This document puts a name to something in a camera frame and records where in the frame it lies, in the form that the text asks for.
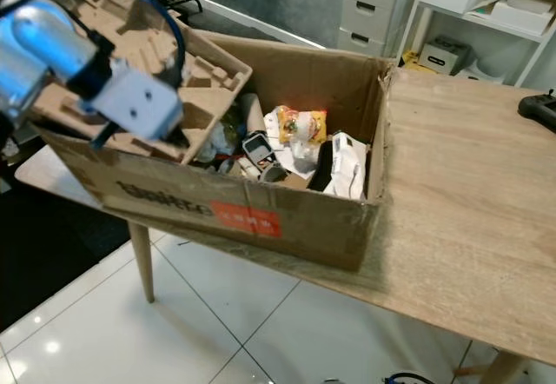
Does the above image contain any light wooden table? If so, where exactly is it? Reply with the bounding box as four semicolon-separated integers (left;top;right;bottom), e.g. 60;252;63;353
13;67;556;384

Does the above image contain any grey storage box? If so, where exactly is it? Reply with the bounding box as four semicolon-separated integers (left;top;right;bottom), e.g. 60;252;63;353
418;36;473;77

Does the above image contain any black game controller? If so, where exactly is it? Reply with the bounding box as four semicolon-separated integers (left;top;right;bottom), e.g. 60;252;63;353
519;91;556;133

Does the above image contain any grey handheld device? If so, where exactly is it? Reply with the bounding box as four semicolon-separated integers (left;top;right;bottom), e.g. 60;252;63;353
241;132;287;183

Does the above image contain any white crumpled paper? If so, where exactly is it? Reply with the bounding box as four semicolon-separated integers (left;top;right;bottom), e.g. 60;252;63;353
262;128;318;181

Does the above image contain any grey right robot foot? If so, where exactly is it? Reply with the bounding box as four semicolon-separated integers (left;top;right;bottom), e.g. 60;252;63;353
387;373;436;384

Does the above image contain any black flat item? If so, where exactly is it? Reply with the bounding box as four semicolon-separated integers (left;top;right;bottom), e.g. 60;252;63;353
308;141;334;192

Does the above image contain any brown cardboard box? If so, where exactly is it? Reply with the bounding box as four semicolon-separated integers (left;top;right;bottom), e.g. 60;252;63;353
35;32;398;274

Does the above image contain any white printed packet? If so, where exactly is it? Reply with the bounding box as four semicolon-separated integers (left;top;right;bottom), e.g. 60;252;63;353
323;132;369;201

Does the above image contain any white shelf unit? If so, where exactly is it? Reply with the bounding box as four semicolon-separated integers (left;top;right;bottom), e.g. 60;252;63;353
395;0;556;89

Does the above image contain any white flat box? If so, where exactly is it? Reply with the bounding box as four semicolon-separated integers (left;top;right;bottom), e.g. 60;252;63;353
490;0;556;36

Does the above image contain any black floor rug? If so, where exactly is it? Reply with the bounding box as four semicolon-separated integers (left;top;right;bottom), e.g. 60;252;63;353
0;162;133;333

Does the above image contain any yellow red snack packet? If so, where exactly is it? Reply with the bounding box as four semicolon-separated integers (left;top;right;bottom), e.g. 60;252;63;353
277;106;328;147

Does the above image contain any white drawer cabinet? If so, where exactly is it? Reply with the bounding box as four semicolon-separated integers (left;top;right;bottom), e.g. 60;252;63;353
338;0;427;56

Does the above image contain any moulded pulp packaging tray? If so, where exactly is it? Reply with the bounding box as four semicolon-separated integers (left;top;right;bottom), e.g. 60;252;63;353
13;0;253;163

